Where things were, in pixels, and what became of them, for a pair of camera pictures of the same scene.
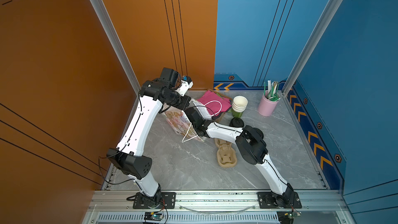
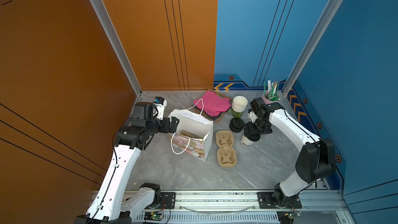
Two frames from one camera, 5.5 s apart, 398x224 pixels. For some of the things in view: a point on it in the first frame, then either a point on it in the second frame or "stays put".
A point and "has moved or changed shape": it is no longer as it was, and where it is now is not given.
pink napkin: [215, 104] stays put
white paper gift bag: [182, 125] has moved or changed shape
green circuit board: [153, 215] stays put
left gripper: [185, 102] → [166, 128]
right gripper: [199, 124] → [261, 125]
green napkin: [219, 95] stays put
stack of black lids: [237, 122] stays put
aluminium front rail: [216, 207] stays put
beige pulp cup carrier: [226, 155] stays put
